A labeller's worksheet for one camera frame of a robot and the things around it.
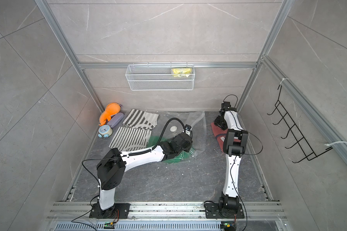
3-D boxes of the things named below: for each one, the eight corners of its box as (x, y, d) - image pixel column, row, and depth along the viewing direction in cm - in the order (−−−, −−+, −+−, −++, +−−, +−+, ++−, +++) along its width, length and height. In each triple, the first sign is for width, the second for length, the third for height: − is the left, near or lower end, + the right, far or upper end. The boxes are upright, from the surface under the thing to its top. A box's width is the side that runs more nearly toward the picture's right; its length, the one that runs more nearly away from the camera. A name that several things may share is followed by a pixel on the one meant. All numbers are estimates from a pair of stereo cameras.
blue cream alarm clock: (98, 137, 104) (95, 135, 101) (102, 127, 110) (100, 124, 107) (110, 137, 104) (108, 135, 101) (114, 127, 110) (112, 124, 107)
